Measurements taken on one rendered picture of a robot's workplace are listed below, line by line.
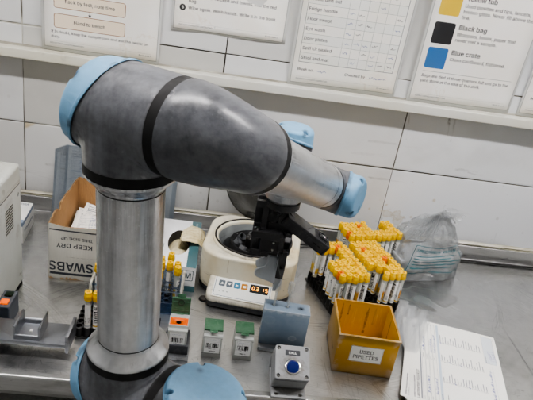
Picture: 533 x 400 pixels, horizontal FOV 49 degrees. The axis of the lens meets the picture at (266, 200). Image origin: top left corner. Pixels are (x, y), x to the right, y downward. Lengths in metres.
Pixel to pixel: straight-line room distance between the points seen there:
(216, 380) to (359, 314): 0.60
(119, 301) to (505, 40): 1.26
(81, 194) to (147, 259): 0.95
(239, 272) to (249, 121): 0.83
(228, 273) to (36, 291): 0.44
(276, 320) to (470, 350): 0.48
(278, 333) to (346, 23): 0.80
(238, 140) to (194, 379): 0.37
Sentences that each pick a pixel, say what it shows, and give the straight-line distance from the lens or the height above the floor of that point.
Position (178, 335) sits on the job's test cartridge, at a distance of 1.23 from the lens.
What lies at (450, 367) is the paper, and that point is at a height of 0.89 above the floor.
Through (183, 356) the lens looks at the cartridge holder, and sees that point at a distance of 1.26.
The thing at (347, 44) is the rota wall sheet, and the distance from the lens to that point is 1.59.
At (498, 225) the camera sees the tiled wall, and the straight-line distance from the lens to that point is 1.93.
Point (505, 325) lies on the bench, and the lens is 1.67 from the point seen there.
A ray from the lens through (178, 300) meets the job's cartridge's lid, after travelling 1.25.
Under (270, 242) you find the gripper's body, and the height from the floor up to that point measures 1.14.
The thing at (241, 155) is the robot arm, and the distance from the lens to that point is 0.62.
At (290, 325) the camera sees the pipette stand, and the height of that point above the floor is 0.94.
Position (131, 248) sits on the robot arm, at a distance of 0.74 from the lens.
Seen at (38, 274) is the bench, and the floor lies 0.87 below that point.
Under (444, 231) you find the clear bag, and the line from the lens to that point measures 1.72.
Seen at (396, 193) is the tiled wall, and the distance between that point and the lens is 1.77.
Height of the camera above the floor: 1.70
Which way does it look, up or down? 24 degrees down
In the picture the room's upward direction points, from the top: 10 degrees clockwise
